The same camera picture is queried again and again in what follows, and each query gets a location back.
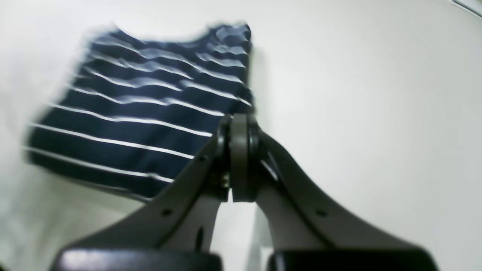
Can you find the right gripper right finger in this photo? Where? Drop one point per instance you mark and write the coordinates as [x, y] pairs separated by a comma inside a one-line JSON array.
[[310, 231]]

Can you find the navy white striped T-shirt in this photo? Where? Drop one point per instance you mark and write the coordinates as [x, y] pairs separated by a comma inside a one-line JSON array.
[[137, 112]]

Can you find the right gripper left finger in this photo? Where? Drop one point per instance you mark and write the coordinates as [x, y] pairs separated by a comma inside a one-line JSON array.
[[173, 232]]

